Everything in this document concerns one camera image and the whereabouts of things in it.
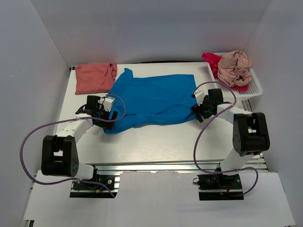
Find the blue t-shirt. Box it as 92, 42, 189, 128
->
104, 68, 196, 134

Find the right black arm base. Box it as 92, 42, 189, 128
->
193, 174, 244, 201

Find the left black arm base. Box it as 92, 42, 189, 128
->
70, 174, 120, 199

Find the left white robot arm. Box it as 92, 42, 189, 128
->
41, 96, 118, 180

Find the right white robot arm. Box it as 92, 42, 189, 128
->
191, 88, 270, 175

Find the folded salmon pink t-shirt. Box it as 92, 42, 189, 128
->
75, 63, 117, 95

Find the beige crumpled t-shirt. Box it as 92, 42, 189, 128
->
217, 50, 252, 87

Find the magenta red t-shirt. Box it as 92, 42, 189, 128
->
201, 53, 249, 91

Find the white plastic basket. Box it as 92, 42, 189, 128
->
213, 67, 263, 102

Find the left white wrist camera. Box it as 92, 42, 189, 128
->
100, 96, 116, 113

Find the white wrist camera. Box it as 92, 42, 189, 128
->
100, 96, 116, 113
191, 88, 205, 105

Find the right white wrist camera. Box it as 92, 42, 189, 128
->
191, 88, 205, 105

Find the aluminium table frame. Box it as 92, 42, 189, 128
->
22, 67, 269, 227

